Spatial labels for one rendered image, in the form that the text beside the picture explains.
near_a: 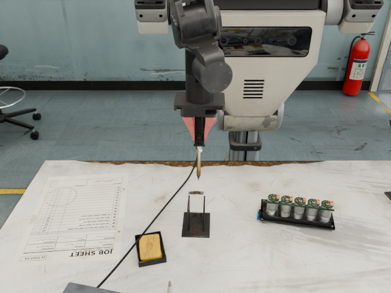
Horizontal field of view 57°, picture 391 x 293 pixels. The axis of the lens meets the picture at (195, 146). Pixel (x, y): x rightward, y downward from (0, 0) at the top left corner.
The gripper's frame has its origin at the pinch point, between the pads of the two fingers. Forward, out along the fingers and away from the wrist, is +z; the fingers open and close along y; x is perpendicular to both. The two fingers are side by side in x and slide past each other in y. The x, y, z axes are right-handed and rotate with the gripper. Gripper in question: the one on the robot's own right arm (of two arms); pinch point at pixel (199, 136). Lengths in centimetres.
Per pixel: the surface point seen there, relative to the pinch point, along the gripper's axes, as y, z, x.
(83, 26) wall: -108, 36, 247
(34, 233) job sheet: -35.1, 17.4, -13.0
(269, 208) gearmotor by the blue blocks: 15.7, 13.6, -7.1
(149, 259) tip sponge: -9.0, 16.5, -19.7
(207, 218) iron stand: 2.1, 17.1, -7.2
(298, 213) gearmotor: 21.8, 13.8, -8.2
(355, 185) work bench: 39.7, 17.6, 7.1
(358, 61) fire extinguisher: 129, 61, 238
